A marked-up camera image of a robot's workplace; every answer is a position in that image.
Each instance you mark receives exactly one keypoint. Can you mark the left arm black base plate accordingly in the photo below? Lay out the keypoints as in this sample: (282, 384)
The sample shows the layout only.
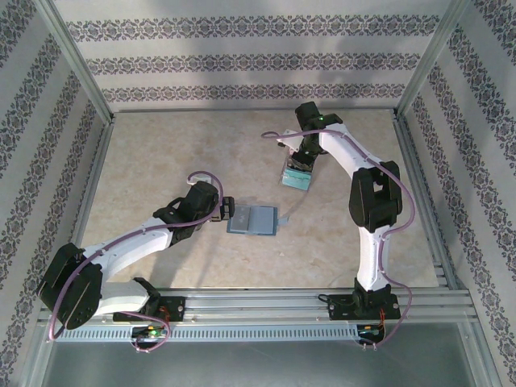
(177, 308)

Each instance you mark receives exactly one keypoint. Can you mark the teal leather card holder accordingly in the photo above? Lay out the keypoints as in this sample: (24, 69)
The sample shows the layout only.
(264, 219)

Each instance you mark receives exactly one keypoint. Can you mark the teal card with dark print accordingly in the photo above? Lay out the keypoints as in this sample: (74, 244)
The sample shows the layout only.
(297, 179)

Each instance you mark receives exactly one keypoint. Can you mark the grey metal sheet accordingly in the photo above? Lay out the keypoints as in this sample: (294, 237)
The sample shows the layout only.
(258, 363)

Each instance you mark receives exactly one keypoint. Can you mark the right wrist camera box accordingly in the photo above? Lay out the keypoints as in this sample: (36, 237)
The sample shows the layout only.
(290, 137)

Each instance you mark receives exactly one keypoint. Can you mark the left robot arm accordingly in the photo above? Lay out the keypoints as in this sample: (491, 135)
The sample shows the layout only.
(133, 246)

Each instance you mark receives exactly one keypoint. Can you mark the aluminium mounting rail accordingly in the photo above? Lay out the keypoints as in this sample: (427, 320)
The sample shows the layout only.
(258, 306)

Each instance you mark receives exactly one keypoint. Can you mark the small electronics board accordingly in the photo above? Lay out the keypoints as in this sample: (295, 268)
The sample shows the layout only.
(151, 332)
(369, 330)

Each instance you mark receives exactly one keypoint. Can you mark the aluminium corner post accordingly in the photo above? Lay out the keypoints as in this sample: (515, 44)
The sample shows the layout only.
(76, 56)
(430, 56)

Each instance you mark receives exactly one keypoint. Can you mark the aluminium rear rail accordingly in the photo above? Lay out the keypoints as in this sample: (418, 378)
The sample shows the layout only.
(201, 109)

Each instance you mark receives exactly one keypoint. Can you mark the aluminium side rail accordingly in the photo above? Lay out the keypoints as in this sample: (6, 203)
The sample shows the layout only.
(417, 181)
(93, 181)

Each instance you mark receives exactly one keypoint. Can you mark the grey bank card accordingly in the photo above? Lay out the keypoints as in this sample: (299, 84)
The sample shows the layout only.
(244, 219)

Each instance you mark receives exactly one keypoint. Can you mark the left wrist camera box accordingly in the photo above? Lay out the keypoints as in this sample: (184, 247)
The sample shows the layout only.
(203, 182)

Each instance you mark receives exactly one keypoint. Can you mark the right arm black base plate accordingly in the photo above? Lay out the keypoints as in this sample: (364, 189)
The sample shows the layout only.
(338, 308)

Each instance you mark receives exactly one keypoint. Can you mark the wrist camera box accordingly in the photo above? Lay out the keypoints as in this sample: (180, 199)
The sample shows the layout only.
(203, 182)
(290, 137)

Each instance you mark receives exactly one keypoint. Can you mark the clear plastic card box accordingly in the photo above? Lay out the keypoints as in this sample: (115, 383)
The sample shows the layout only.
(280, 177)

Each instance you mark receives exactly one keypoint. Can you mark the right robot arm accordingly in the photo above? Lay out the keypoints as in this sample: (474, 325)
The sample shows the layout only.
(371, 250)

